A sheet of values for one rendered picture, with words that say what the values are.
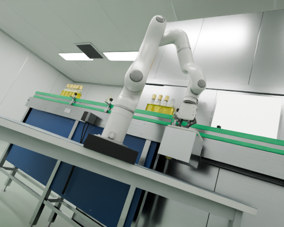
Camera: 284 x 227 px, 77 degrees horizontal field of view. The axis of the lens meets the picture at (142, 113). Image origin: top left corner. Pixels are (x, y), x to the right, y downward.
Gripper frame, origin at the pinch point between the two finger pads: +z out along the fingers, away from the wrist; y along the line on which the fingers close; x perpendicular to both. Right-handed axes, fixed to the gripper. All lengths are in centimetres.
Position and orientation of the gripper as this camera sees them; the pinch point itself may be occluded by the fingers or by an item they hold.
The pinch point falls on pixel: (182, 128)
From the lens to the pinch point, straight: 104.9
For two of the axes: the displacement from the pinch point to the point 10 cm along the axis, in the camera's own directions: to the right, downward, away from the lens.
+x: -4.2, -3.8, -8.3
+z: -3.3, 9.1, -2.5
